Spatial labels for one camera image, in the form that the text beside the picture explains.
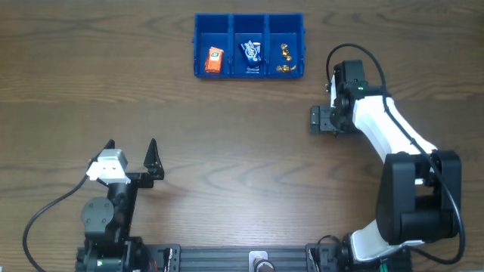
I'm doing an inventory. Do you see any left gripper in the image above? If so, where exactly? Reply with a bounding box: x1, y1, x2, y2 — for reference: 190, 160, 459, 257
87, 138, 166, 190

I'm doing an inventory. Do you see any blue tray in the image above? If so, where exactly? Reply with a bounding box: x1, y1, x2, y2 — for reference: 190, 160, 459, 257
193, 13, 306, 79

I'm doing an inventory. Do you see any black cable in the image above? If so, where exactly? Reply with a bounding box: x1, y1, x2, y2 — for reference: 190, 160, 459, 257
324, 42, 467, 265
21, 174, 90, 272

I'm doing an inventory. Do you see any mounting rail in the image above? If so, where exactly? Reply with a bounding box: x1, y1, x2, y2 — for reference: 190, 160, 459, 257
75, 243, 413, 272

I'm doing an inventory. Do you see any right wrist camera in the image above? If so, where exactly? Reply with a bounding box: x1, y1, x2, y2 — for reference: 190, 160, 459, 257
327, 74, 338, 109

